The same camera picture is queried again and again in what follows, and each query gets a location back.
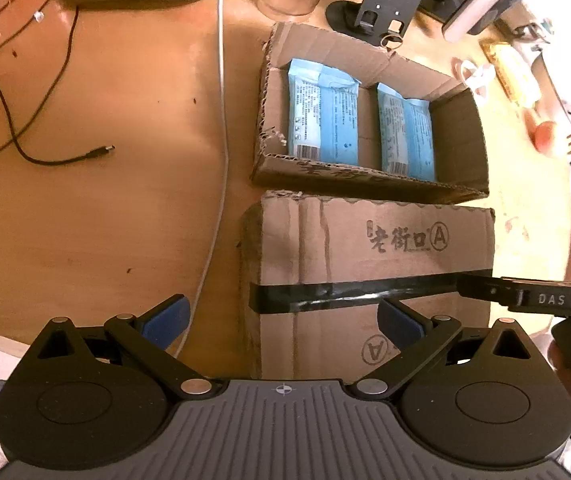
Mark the large blue wipes packet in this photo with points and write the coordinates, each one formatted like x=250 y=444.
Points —
x=323 y=113

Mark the cardboard box lid with tape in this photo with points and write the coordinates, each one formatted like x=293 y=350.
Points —
x=315 y=268

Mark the small blue wipes packet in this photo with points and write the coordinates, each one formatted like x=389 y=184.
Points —
x=406 y=135

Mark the black phone stand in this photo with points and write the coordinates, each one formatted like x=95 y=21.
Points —
x=382 y=23

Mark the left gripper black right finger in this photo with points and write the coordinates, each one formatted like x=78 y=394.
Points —
x=420 y=341

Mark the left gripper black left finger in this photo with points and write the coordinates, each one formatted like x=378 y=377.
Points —
x=144 y=339

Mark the open cardboard box tray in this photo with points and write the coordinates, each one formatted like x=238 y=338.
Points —
x=461 y=167

